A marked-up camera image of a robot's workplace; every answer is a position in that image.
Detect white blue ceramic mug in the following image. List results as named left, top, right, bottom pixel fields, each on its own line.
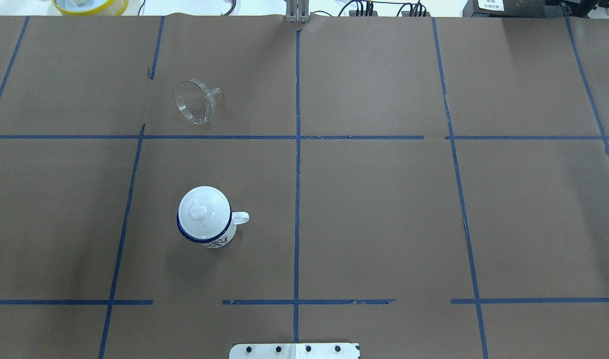
left=175, top=211, right=250, bottom=248

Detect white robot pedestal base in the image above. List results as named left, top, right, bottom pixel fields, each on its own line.
left=229, top=343, right=361, bottom=359

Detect brown paper table cover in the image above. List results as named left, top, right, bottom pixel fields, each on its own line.
left=0, top=13, right=609, bottom=359

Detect aluminium frame post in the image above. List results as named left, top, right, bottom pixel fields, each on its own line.
left=285, top=0, right=310, bottom=23

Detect black desktop box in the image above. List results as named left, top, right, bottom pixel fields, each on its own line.
left=462, top=0, right=546, bottom=18

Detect white mug lid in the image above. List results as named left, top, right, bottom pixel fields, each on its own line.
left=177, top=186, right=232, bottom=243

